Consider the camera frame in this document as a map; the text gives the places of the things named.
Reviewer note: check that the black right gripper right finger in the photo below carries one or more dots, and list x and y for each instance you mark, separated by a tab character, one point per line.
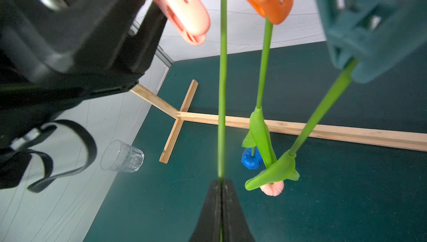
234	225

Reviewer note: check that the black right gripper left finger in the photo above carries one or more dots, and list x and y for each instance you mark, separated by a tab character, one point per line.
208	227

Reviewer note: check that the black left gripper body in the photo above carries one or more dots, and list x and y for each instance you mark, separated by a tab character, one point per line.
57	53

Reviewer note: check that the pink tulip green stem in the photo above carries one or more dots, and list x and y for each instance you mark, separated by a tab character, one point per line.
271	180

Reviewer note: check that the blue tulip green stem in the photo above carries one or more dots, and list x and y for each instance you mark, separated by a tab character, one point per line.
257	143

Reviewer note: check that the pink clothes peg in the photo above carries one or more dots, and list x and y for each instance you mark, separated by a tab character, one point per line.
190	18

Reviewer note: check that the orange tulip green stem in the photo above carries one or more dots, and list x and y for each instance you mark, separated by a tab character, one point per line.
222	90

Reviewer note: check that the teal clothes peg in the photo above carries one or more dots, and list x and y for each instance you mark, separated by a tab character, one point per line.
378	34

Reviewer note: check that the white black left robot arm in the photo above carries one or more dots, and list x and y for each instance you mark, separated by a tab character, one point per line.
21	133

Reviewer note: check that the clear drinking glass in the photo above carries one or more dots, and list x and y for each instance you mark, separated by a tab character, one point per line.
122	157

